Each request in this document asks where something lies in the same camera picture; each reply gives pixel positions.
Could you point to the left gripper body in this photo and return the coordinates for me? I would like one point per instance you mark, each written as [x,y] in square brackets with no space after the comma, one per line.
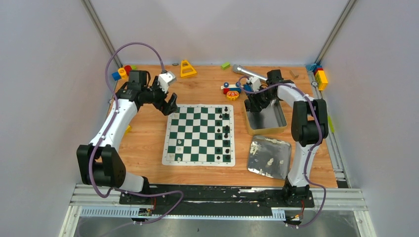
[164,101]

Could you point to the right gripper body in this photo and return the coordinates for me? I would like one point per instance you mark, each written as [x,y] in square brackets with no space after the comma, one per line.
[263,98]

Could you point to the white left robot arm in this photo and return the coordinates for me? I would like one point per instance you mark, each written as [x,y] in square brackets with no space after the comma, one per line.
[99,161]

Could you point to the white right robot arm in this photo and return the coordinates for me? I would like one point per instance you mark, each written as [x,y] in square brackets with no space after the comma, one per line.
[309,125]

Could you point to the metal tin with black pieces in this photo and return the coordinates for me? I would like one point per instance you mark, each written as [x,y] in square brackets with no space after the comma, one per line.
[270,120]

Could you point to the green white chess mat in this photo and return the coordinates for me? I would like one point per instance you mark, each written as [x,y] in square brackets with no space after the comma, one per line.
[195,135]

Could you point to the toy block car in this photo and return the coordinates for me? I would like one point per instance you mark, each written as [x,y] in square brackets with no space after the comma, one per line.
[231,91]

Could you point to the silver microphone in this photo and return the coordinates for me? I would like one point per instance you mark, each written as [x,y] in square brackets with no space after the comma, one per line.
[243,71]

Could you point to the colourful cylinder block row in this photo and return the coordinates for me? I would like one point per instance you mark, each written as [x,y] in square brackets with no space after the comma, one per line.
[123,72]

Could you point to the small yellow block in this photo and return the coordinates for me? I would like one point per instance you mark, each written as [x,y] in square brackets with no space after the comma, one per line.
[128,129]

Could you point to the tan wooden block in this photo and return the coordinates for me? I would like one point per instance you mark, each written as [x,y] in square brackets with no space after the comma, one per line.
[294,74]

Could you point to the metal tin lid tray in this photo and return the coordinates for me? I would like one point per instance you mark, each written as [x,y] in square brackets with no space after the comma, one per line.
[269,157]

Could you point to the yellow red blue brick tower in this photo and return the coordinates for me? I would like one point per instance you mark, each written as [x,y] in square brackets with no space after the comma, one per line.
[320,77]

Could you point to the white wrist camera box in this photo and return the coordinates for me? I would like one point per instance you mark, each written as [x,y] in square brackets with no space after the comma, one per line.
[165,80]

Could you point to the white right camera box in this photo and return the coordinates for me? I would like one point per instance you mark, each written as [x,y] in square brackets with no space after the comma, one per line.
[253,84]

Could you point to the yellow triangular frame block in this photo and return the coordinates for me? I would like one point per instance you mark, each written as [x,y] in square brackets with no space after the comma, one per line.
[186,69]

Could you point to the green block near wall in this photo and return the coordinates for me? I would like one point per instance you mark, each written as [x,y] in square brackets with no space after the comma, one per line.
[225,65]

